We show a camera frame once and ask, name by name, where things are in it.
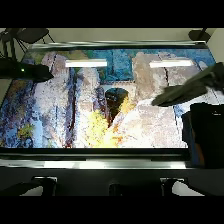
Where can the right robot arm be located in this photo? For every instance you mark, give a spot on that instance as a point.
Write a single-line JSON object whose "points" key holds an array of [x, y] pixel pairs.
{"points": [[181, 93]]}

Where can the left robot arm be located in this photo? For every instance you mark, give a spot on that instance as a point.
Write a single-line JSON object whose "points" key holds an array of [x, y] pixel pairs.
{"points": [[23, 70]]}

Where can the black garment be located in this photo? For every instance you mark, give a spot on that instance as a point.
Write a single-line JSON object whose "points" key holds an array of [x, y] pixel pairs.
{"points": [[210, 136]]}

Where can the silver frame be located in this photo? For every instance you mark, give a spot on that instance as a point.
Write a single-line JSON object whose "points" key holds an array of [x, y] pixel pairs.
{"points": [[100, 164]]}

